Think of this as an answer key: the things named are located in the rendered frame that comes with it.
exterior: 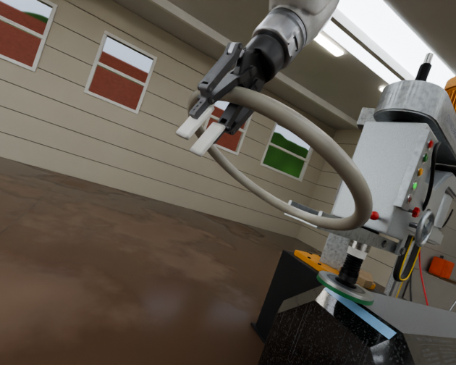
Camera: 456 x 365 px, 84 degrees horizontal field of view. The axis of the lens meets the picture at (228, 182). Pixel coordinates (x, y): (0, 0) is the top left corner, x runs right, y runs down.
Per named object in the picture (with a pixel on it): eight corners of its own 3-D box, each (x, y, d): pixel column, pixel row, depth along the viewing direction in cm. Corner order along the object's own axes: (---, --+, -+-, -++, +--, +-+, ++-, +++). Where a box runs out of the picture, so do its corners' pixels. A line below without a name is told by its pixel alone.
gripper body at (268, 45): (279, 30, 42) (247, 67, 40) (289, 73, 48) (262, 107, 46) (245, 29, 46) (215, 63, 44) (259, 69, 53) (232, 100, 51)
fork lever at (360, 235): (360, 240, 126) (364, 230, 126) (404, 257, 111) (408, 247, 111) (275, 211, 83) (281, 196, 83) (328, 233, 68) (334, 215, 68)
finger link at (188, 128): (215, 108, 41) (213, 105, 41) (188, 140, 40) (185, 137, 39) (203, 105, 43) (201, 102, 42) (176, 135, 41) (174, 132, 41)
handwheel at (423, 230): (399, 240, 110) (412, 207, 110) (427, 250, 102) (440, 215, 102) (388, 235, 101) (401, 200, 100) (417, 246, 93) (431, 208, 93)
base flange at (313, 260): (291, 253, 223) (292, 248, 223) (330, 262, 242) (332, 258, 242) (332, 280, 178) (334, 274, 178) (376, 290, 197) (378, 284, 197)
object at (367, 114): (349, 124, 209) (356, 107, 209) (364, 132, 216) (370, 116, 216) (372, 123, 190) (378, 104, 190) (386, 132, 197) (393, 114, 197)
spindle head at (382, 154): (362, 232, 128) (393, 148, 127) (412, 250, 111) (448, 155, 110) (327, 221, 106) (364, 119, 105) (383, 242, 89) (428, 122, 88)
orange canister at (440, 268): (422, 271, 375) (430, 251, 374) (438, 277, 397) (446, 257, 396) (439, 279, 355) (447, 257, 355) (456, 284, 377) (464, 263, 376)
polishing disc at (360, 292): (385, 305, 98) (386, 302, 98) (345, 296, 90) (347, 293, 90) (343, 277, 118) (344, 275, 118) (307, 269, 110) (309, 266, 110)
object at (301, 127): (249, 200, 95) (254, 193, 96) (390, 260, 57) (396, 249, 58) (155, 96, 67) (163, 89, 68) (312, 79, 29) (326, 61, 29)
